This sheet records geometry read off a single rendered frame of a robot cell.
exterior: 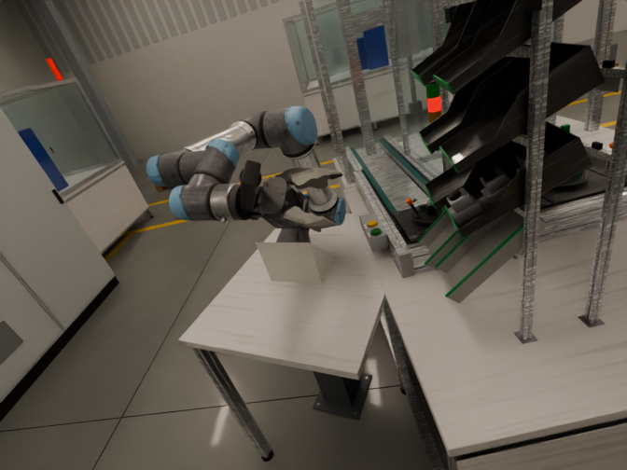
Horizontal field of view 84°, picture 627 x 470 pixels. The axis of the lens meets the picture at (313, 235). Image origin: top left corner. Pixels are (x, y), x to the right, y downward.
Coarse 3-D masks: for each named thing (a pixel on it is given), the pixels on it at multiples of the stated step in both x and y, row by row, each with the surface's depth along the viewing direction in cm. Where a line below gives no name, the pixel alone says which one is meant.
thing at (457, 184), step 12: (492, 156) 84; (468, 168) 97; (480, 168) 86; (432, 180) 102; (444, 180) 101; (456, 180) 97; (468, 180) 88; (432, 192) 101; (444, 192) 96; (444, 204) 92
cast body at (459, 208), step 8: (456, 192) 81; (464, 192) 81; (448, 200) 83; (456, 200) 80; (464, 200) 80; (472, 200) 80; (480, 200) 82; (456, 208) 81; (464, 208) 81; (472, 208) 81; (480, 208) 81; (456, 216) 82; (464, 216) 82; (472, 216) 82
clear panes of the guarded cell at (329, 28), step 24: (312, 0) 206; (360, 0) 208; (336, 24) 213; (552, 24) 181; (336, 48) 220; (360, 48) 221; (384, 48) 222; (336, 72) 226; (384, 72) 228; (336, 96) 233; (384, 96) 236; (384, 120) 243; (336, 144) 235; (360, 144) 250
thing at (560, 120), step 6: (558, 120) 207; (564, 120) 204; (570, 120) 202; (576, 120) 200; (558, 126) 200; (402, 144) 245; (336, 162) 249; (336, 168) 246; (342, 174) 225; (342, 180) 217; (342, 186) 230; (348, 186) 207; (354, 186) 205; (342, 192) 252; (348, 210) 243
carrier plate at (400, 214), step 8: (416, 208) 141; (400, 216) 138; (408, 216) 137; (400, 224) 133; (408, 224) 132; (408, 232) 127; (416, 232) 126; (424, 232) 124; (408, 240) 126; (416, 240) 122
